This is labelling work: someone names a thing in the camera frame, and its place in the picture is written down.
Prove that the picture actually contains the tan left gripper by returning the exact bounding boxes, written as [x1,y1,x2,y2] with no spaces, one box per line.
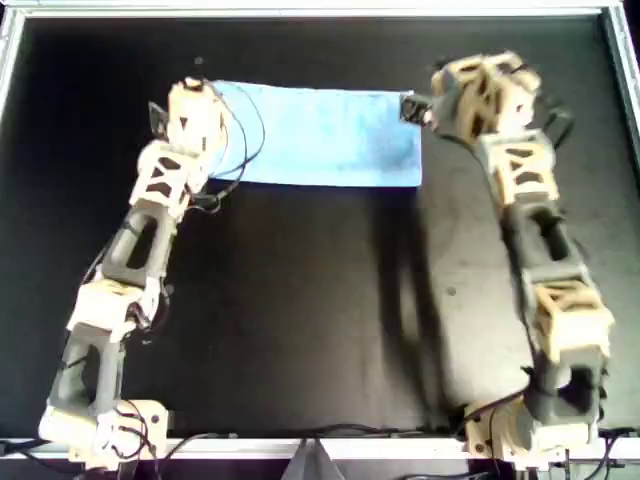
[166,74,227,157]

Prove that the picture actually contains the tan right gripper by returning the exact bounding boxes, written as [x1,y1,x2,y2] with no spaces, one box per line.
[428,50,542,142]

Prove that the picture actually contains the light blue cloth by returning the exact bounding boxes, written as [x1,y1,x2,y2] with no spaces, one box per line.
[206,79,424,189]

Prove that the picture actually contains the tan left arm base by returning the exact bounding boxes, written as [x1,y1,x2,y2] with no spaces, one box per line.
[64,398,170,472]

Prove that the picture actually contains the tan right arm base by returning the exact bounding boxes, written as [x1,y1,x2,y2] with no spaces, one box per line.
[462,398,601,472]

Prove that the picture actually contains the right wrist camera circuit board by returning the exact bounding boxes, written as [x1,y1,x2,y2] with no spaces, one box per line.
[399,93,434,130]

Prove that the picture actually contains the black right arm wrist cable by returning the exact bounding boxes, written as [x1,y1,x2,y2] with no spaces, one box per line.
[529,92,574,151]

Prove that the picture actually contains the black arm wrist cable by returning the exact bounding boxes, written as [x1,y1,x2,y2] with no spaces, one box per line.
[192,82,267,217]
[529,92,574,151]

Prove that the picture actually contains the black left arm wrist cable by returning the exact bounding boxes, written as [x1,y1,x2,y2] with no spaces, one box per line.
[192,82,267,217]

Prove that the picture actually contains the grey triangular camera stand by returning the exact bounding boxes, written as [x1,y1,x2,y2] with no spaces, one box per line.
[282,437,346,480]

